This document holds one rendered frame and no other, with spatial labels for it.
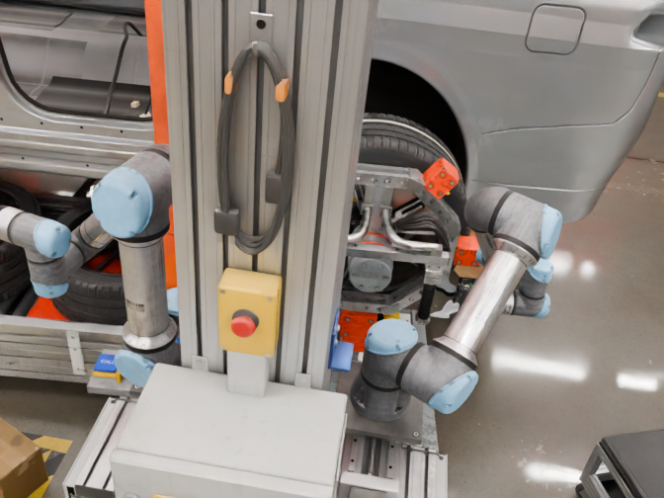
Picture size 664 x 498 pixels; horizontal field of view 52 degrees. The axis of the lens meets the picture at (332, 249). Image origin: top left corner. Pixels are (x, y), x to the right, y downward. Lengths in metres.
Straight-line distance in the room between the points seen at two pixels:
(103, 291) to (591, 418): 2.00
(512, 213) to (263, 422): 0.79
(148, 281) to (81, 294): 1.24
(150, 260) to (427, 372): 0.64
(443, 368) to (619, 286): 2.42
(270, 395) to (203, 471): 0.18
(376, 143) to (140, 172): 0.96
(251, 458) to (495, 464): 1.77
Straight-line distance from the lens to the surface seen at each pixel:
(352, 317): 2.33
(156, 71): 1.84
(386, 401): 1.65
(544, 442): 2.90
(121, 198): 1.27
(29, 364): 2.76
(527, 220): 1.60
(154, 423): 1.13
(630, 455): 2.52
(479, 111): 2.41
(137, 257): 1.36
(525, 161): 2.53
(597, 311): 3.62
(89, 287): 2.57
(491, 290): 1.57
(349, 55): 0.85
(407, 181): 2.02
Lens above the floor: 2.10
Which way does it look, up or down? 36 degrees down
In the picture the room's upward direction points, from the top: 6 degrees clockwise
